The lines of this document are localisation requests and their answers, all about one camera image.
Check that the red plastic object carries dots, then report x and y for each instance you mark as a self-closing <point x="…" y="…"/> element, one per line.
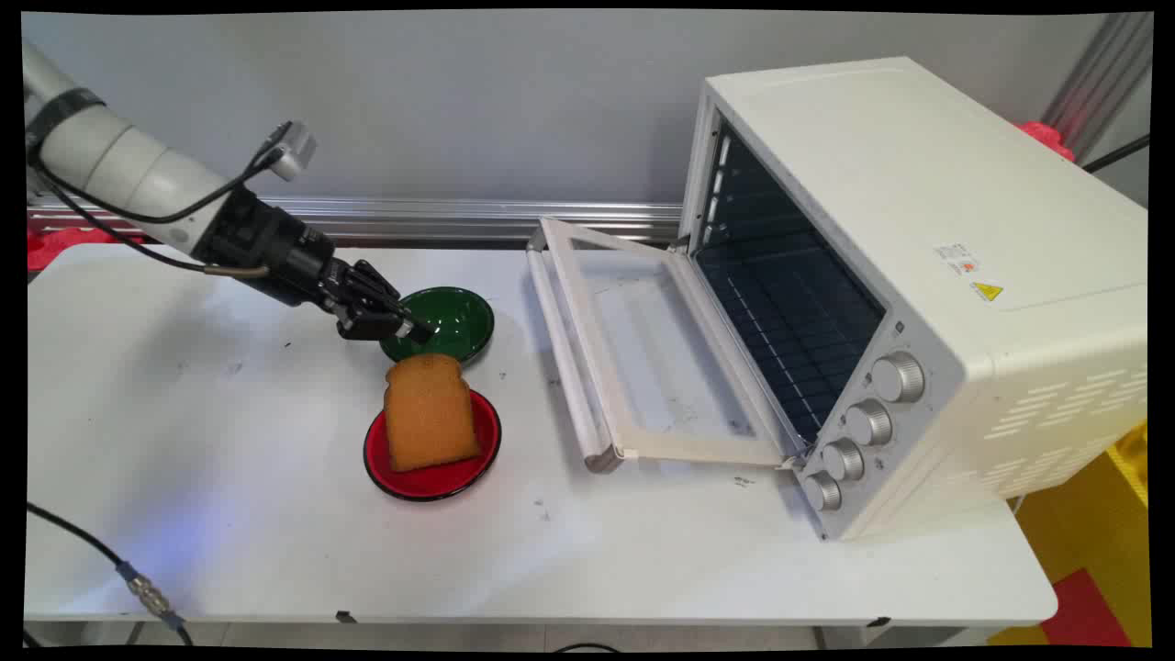
<point x="64" y="243"/>
<point x="1046" y="140"/>

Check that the red floor mat tile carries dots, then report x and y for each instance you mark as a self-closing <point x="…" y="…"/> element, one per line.
<point x="1088" y="610"/>

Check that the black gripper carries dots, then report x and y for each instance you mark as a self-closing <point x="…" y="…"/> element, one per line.
<point x="275" y="248"/>

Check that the yellow floor mat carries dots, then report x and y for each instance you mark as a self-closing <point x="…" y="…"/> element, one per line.
<point x="1083" y="523"/>

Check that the silver oven knob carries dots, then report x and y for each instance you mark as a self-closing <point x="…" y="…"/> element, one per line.
<point x="868" y="422"/>
<point x="898" y="376"/>
<point x="843" y="459"/>
<point x="823" y="491"/>

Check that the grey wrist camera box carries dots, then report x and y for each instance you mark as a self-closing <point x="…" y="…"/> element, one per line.
<point x="294" y="151"/>

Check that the green bowl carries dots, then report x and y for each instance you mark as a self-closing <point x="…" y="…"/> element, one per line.
<point x="454" y="321"/>

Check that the brown toast slice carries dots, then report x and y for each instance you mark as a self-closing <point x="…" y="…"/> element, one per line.
<point x="430" y="413"/>

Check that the aluminium frame post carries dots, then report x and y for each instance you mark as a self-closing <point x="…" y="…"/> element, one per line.
<point x="1102" y="78"/>

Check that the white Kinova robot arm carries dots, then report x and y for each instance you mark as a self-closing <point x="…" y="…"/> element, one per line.
<point x="119" y="161"/>

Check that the red plate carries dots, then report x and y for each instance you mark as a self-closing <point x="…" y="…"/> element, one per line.
<point x="431" y="482"/>

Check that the aluminium rail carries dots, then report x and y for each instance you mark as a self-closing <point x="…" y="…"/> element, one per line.
<point x="459" y="220"/>

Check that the cream toaster oven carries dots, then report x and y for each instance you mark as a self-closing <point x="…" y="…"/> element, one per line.
<point x="918" y="202"/>

